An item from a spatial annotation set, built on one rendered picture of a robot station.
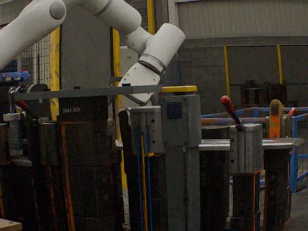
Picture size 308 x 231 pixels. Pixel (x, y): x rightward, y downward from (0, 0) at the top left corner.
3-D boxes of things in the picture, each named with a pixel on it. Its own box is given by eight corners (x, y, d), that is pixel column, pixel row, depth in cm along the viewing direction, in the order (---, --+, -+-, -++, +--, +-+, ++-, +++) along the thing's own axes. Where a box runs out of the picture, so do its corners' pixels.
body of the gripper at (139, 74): (163, 79, 193) (144, 109, 191) (135, 62, 194) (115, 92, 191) (165, 72, 186) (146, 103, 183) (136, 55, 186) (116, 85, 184)
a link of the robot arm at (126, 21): (78, 16, 187) (146, 64, 202) (101, 14, 173) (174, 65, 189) (92, -6, 188) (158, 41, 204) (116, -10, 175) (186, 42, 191)
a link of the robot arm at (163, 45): (136, 53, 192) (152, 54, 185) (157, 22, 196) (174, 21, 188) (153, 69, 197) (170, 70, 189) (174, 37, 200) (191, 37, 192)
